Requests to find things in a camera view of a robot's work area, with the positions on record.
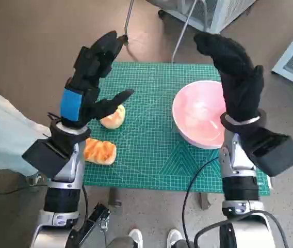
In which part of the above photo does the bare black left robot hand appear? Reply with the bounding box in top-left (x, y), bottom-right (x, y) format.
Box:
top-left (58, 30), bottom-right (136, 130)

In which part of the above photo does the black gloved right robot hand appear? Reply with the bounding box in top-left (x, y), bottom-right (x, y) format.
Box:
top-left (193, 32), bottom-right (265, 122)

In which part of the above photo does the pink bowl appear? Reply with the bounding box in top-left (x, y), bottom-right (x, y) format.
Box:
top-left (172, 80), bottom-right (227, 150)

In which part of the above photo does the long toy bread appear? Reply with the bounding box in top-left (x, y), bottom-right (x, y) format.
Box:
top-left (84, 138), bottom-right (117, 165)

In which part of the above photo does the round toy bread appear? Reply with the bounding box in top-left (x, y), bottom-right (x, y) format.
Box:
top-left (99, 104), bottom-right (126, 129)

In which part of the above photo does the green cutting mat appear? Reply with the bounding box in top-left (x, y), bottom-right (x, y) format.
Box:
top-left (83, 61), bottom-right (272, 193)

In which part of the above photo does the black bar stand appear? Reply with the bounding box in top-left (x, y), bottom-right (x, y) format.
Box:
top-left (68, 203), bottom-right (111, 248)

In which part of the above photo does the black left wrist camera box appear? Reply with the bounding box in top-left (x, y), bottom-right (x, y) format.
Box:
top-left (22, 138), bottom-right (71, 179)

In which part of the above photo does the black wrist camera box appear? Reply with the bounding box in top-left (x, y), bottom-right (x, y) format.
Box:
top-left (249, 129), bottom-right (293, 178)
top-left (22, 138), bottom-right (71, 179)

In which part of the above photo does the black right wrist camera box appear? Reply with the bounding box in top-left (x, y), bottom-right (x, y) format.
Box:
top-left (249, 129), bottom-right (293, 178)

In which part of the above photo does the metal frame chair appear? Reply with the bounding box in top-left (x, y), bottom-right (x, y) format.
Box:
top-left (122, 0), bottom-right (209, 64)

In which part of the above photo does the table leg bracket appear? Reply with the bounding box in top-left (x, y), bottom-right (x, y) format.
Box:
top-left (200, 193), bottom-right (211, 210)
top-left (108, 188), bottom-right (122, 207)

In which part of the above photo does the black floor cable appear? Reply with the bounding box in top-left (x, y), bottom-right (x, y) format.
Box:
top-left (0, 178), bottom-right (41, 194)

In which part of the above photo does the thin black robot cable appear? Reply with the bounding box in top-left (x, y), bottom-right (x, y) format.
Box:
top-left (182, 156), bottom-right (222, 248)

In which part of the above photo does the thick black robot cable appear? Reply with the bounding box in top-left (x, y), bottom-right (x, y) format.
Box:
top-left (194, 210), bottom-right (289, 248)

